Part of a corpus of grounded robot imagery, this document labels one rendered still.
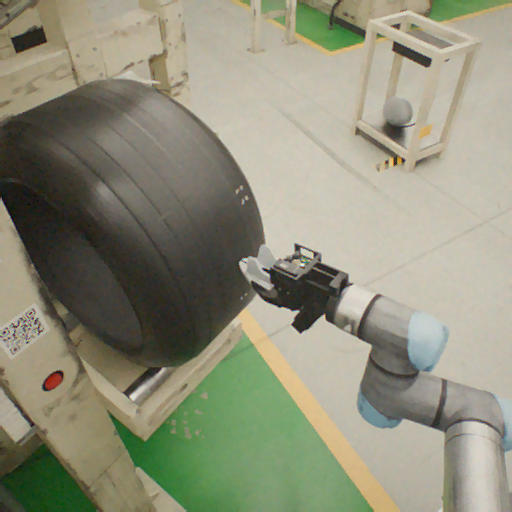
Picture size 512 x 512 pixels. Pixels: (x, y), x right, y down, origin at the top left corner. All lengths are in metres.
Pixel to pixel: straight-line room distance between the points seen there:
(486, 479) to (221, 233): 0.51
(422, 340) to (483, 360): 1.73
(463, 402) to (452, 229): 2.27
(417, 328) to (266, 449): 1.39
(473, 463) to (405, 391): 0.13
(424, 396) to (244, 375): 1.47
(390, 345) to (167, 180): 0.42
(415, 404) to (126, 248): 0.48
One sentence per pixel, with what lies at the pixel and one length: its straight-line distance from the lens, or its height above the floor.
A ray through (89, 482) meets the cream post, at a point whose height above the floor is 0.64.
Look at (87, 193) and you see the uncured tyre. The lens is 0.75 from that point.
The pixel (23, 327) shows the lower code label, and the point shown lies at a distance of 0.85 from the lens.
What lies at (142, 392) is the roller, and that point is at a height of 0.91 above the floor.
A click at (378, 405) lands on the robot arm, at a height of 1.20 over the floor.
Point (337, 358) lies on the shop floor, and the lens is 2.21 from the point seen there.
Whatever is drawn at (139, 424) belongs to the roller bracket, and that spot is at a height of 0.90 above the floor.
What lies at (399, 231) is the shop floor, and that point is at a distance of 2.85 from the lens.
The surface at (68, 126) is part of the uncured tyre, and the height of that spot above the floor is 1.47.
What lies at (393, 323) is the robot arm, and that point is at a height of 1.32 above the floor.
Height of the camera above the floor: 1.85
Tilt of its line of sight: 45 degrees down
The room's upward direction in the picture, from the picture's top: straight up
